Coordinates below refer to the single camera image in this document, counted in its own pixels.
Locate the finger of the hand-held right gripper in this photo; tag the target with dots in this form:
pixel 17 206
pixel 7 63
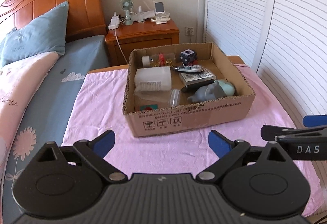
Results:
pixel 270 132
pixel 316 121

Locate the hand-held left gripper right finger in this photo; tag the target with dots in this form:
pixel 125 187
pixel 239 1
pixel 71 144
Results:
pixel 219 143

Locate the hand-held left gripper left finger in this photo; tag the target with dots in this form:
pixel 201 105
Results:
pixel 104 143

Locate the brown cardboard box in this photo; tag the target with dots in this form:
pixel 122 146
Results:
pixel 191 121

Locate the grey elephant toy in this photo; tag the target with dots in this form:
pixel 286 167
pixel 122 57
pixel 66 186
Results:
pixel 204 92

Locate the black rectangular bar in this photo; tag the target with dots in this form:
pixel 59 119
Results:
pixel 187 88

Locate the clear plastic jar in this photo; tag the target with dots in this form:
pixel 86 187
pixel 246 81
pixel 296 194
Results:
pixel 158 98

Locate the clear labelled plastic case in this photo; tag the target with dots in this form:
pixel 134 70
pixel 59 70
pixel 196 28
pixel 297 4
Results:
pixel 196 77

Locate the clear correction tape dispenser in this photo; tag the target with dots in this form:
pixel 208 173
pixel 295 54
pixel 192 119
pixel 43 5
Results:
pixel 186 69

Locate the white plastic container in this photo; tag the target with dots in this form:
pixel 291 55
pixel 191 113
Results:
pixel 153 77

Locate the black cube toy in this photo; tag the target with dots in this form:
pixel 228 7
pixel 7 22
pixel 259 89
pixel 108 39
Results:
pixel 187 55

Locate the capsule bottle with silver cap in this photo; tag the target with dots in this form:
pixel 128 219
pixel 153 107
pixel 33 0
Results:
pixel 161 59

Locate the pink cloth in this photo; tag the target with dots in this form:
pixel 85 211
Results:
pixel 166 152

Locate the white louvered closet door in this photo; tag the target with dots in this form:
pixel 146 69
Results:
pixel 301 47
pixel 235 9

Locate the blue floral bed sheet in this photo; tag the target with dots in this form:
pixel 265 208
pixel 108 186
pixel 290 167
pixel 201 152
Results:
pixel 76 60

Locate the pink quilt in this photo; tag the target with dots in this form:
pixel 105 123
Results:
pixel 23 81

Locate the wooden nightstand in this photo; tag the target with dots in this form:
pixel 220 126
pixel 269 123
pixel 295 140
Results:
pixel 143 35

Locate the white power strip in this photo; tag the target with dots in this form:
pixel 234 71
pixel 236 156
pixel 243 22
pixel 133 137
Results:
pixel 113 26

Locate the white charger plug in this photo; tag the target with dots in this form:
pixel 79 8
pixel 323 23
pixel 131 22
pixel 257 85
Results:
pixel 115 19

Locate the blue pillow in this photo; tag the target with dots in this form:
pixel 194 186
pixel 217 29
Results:
pixel 5 42
pixel 38 32

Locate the white remote control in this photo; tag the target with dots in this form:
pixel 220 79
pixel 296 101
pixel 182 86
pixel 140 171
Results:
pixel 161 20

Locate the small white spray bottle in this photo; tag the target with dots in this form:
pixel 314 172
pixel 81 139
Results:
pixel 140 12

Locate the small green desk fan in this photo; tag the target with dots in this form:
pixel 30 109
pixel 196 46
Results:
pixel 127 4

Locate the white stand with screen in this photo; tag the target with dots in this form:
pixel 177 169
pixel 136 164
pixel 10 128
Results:
pixel 159 8

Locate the wall socket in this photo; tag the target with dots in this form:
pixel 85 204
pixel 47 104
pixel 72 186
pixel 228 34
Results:
pixel 189 30

